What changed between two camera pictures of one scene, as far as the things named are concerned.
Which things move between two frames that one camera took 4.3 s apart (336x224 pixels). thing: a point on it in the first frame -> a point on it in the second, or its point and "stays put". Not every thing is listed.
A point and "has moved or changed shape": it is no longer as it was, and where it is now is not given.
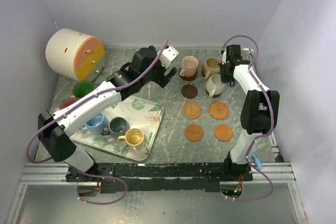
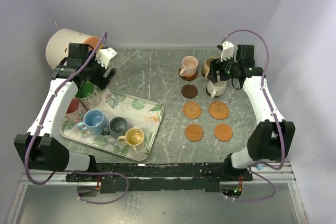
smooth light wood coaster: x=193 y=132 stays put
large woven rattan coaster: x=218 y=110 stays put
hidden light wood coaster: x=223 y=132 stays put
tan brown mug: x=210 y=66 stays put
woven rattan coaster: x=191 y=110 stays put
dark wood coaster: x=213 y=96 has moved or changed shape
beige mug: x=214 y=85 stays put
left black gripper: x=163 y=79 -> x=102 y=82
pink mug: x=189 y=66 -> x=187 y=78
